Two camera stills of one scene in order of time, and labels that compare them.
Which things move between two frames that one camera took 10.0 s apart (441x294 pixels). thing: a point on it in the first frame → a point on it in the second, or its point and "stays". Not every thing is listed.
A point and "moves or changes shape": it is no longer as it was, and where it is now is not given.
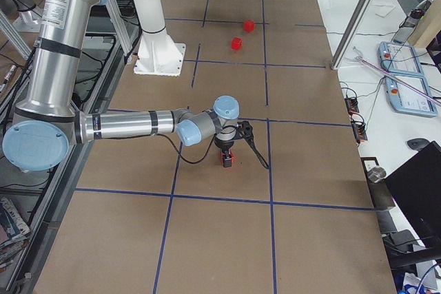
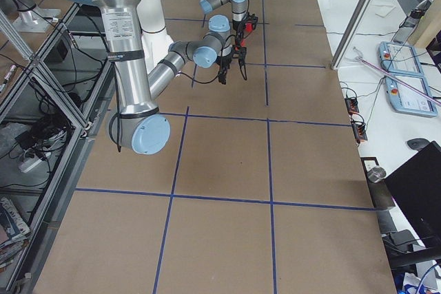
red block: [236, 43] moves or changes shape
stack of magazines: [14, 232] stays
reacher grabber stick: [360, 58] stays
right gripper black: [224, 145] → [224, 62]
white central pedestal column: [158, 54] stays
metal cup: [376, 173] stays
